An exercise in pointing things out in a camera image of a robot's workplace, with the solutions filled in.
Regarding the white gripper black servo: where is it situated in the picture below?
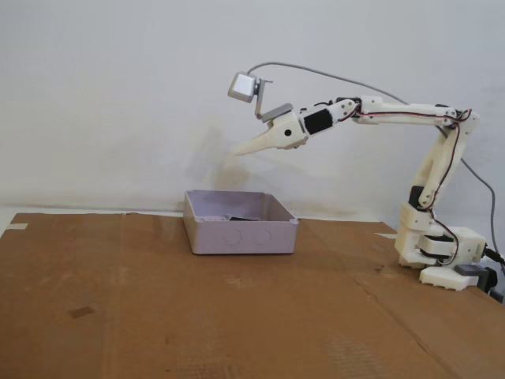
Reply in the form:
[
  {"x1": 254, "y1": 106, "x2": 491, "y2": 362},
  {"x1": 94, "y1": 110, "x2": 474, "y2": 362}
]
[{"x1": 232, "y1": 103, "x2": 337, "y2": 157}]

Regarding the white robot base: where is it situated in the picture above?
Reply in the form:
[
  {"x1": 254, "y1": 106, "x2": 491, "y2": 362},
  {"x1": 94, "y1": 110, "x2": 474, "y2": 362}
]
[{"x1": 418, "y1": 227, "x2": 488, "y2": 294}]

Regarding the pale lilac plastic box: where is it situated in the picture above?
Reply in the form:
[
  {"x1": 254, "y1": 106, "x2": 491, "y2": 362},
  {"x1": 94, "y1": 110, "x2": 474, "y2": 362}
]
[{"x1": 183, "y1": 189, "x2": 298, "y2": 257}]

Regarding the silver webcam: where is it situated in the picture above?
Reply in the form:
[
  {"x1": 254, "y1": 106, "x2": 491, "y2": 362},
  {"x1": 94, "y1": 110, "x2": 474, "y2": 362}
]
[{"x1": 226, "y1": 71, "x2": 260, "y2": 104}]

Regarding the brown cardboard sheet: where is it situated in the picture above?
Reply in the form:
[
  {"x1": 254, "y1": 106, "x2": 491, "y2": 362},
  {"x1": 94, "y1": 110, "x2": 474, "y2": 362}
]
[{"x1": 0, "y1": 212, "x2": 505, "y2": 379}]

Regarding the grey and black table clamp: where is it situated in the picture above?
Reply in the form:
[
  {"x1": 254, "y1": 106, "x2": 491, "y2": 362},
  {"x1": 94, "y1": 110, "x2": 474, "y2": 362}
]
[{"x1": 454, "y1": 263, "x2": 505, "y2": 305}]

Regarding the grey webcam mount bracket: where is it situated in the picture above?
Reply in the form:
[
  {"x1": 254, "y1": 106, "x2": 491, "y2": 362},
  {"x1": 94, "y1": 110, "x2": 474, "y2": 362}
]
[{"x1": 252, "y1": 77, "x2": 295, "y2": 123}]

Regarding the black power cable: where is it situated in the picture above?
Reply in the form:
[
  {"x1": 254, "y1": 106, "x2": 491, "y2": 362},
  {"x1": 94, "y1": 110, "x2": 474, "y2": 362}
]
[{"x1": 484, "y1": 244, "x2": 505, "y2": 266}]

